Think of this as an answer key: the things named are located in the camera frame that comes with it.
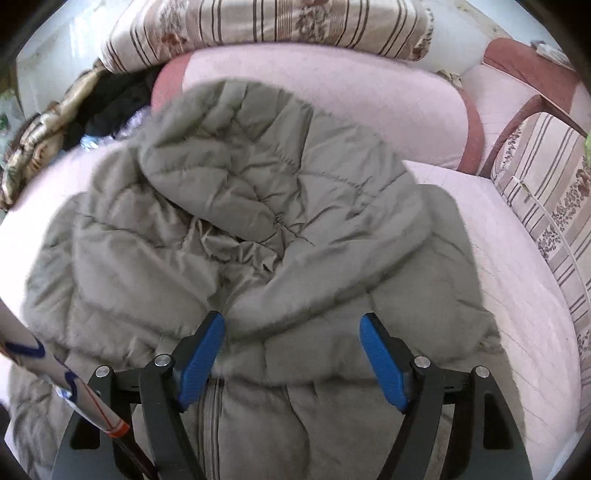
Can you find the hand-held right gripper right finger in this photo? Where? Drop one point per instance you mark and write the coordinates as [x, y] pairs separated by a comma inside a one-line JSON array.
[[385, 364]]

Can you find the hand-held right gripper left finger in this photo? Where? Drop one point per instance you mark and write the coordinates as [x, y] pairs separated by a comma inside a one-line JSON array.
[[201, 364]]

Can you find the olive quilted hooded jacket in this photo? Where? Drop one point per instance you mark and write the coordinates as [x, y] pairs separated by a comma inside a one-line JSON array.
[[277, 184]]

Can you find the striped floral side cushion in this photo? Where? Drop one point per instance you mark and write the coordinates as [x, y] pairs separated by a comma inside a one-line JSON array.
[[545, 194]]

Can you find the pink bolster cushion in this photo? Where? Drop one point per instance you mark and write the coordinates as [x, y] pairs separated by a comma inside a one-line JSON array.
[[369, 101]]

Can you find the black clothing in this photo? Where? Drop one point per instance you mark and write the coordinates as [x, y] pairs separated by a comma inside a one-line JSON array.
[[120, 106]]

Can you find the brown and beige blanket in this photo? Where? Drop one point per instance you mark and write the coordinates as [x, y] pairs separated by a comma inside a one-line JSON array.
[[41, 138]]

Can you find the pink headboard cushion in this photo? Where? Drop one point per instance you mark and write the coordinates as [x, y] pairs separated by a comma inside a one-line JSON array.
[[508, 106]]

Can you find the striped floral folded quilt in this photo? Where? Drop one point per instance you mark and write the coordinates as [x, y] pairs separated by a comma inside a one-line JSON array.
[[231, 23]]

